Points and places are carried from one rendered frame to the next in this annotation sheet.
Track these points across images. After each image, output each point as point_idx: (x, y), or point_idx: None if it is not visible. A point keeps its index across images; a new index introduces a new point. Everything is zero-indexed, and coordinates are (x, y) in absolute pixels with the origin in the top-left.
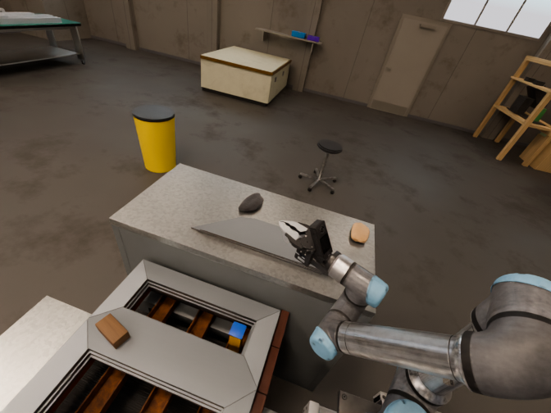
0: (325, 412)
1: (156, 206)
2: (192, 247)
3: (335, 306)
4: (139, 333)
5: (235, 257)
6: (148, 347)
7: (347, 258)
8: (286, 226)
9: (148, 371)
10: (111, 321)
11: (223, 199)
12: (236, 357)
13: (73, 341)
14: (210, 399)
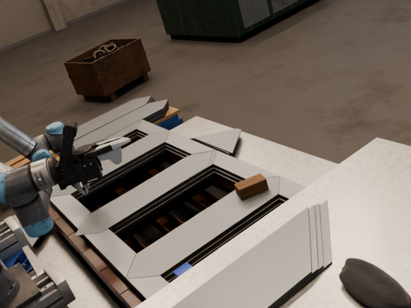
0: (48, 286)
1: (396, 168)
2: (287, 201)
3: (41, 191)
4: (240, 205)
5: (243, 239)
6: (223, 211)
7: (37, 164)
8: (115, 139)
9: (202, 212)
10: (255, 180)
11: (401, 245)
12: (162, 269)
13: (261, 172)
14: (149, 245)
